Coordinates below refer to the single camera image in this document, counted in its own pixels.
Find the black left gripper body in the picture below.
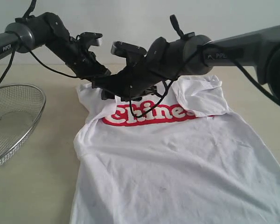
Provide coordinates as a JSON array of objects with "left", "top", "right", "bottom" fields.
[{"left": 65, "top": 37, "right": 98, "bottom": 77}]

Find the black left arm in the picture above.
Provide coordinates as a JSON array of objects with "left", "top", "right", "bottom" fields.
[{"left": 0, "top": 12, "right": 111, "bottom": 81}]

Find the silver wire mesh basket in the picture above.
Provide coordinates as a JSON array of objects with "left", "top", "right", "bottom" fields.
[{"left": 0, "top": 84, "right": 46, "bottom": 166}]

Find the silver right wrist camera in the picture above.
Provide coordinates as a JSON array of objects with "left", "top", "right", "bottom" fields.
[{"left": 111, "top": 41, "right": 147, "bottom": 65}]

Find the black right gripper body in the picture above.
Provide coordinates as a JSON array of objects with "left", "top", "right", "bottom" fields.
[{"left": 107, "top": 60, "right": 164, "bottom": 98}]

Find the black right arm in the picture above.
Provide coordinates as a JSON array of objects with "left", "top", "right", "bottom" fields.
[{"left": 92, "top": 25, "right": 280, "bottom": 106}]

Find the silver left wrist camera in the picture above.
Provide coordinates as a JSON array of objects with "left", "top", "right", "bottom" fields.
[{"left": 76, "top": 32, "right": 103, "bottom": 49}]

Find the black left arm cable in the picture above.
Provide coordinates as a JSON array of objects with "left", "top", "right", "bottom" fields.
[{"left": 0, "top": 0, "right": 79, "bottom": 96}]

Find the white t-shirt red logo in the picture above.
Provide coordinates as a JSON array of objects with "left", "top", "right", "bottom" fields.
[{"left": 70, "top": 75, "right": 280, "bottom": 224}]

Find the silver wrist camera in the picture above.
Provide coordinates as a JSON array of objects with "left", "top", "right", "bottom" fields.
[
  {"left": 111, "top": 41, "right": 147, "bottom": 65},
  {"left": 76, "top": 32, "right": 103, "bottom": 49}
]

